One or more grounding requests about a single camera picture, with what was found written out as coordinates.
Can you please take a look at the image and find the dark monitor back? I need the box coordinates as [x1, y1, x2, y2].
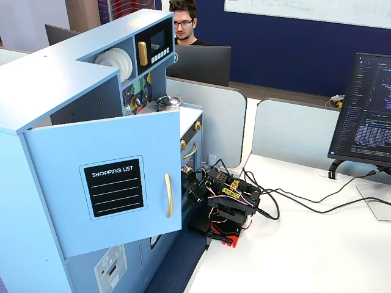
[45, 24, 82, 46]

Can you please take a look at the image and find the gold curved door handle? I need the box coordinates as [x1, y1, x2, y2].
[164, 173, 174, 219]

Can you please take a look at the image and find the gold microwave handle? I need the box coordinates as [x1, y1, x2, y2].
[137, 41, 149, 67]

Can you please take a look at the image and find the large monitor showing code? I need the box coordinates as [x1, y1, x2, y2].
[327, 52, 391, 168]

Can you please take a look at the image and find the man with glasses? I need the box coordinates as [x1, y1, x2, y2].
[169, 0, 216, 46]

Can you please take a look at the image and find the black cable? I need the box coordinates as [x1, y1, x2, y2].
[238, 183, 391, 220]
[243, 166, 381, 205]

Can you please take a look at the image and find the blue wooden toy kitchen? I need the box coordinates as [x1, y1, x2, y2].
[0, 9, 205, 293]

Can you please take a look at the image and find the black monitor back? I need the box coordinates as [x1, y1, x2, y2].
[166, 45, 232, 88]

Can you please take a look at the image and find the toy microwave with gold handle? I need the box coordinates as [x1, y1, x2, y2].
[134, 16, 175, 77]

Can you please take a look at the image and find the red robot base mount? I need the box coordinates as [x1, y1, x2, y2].
[210, 224, 242, 248]

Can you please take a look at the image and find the whiteboard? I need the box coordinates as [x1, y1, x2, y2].
[224, 0, 391, 30]

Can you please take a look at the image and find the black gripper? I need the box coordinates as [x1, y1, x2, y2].
[188, 175, 210, 206]

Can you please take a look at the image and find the blue oven door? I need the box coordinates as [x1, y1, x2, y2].
[180, 134, 203, 184]

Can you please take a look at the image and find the black flat box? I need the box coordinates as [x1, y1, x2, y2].
[187, 217, 214, 236]

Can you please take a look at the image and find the silver monitor stand base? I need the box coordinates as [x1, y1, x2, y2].
[356, 182, 391, 222]

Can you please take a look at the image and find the blue cabinet door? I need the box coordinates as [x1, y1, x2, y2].
[23, 109, 183, 259]

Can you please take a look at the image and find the yellow white clutter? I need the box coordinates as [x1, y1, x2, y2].
[328, 94, 345, 109]

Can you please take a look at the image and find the blue fridge lower door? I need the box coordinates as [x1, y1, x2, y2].
[64, 241, 142, 293]

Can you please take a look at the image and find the shopping list sticker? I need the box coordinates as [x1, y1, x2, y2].
[79, 154, 148, 221]

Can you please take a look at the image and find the light grey desk divider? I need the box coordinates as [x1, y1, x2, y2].
[250, 97, 345, 167]
[166, 76, 247, 169]

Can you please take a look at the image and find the steel pot lid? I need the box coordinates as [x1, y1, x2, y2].
[156, 95, 182, 106]

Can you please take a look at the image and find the steel toy pot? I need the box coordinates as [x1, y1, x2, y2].
[155, 94, 184, 113]

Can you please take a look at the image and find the gold oven handle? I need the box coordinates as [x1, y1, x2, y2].
[182, 142, 199, 159]

